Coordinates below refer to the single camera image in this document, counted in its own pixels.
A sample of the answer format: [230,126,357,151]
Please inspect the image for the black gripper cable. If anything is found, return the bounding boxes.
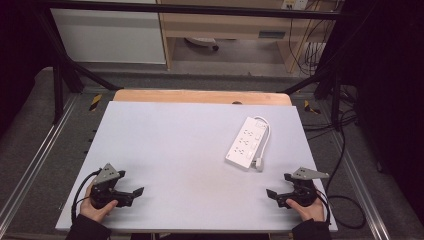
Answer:
[70,169,102,225]
[314,188,332,226]

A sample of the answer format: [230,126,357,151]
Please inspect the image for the yellow black tape strip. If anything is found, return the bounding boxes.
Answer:
[88,93,103,112]
[303,99,322,115]

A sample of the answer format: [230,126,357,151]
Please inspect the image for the aluminium floor rail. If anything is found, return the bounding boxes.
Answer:
[328,128,393,240]
[0,93,79,231]

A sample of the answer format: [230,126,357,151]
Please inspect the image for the office chair base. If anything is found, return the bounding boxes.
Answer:
[184,36,221,52]

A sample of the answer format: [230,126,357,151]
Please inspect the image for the person's left hand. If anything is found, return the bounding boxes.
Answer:
[79,185,119,223]

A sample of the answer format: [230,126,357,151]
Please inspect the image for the black floor cable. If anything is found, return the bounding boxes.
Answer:
[301,108,368,231]

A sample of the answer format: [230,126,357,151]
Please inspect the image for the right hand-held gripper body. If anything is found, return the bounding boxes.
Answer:
[283,166,330,208]

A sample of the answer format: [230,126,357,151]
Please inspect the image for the white power strip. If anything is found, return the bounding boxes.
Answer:
[224,116,268,170]

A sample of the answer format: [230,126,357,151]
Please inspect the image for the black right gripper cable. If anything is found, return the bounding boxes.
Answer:
[314,188,332,226]

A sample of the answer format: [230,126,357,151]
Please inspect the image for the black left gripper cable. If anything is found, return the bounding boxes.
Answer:
[70,169,102,225]

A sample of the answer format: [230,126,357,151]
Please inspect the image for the black metal frame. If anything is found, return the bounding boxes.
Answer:
[33,0,349,126]

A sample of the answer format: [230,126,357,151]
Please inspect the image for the person's right hand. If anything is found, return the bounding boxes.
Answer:
[285,197,326,223]

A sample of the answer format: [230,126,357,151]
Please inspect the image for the light wooden desk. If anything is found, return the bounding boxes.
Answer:
[155,0,336,74]

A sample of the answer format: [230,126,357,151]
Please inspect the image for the white wall socket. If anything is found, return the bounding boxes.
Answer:
[280,0,309,11]

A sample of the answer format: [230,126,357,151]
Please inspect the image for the black hanging cables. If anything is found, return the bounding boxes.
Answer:
[287,0,338,77]

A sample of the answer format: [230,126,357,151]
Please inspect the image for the white power strip cable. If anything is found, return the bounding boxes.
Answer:
[252,115,272,173]

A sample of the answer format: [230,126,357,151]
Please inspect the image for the wooden table board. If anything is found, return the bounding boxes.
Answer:
[112,88,293,107]

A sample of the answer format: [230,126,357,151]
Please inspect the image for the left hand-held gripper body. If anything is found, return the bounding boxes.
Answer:
[89,162,130,210]

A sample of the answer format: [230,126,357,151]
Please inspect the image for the white cabinet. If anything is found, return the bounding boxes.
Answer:
[49,7,167,65]

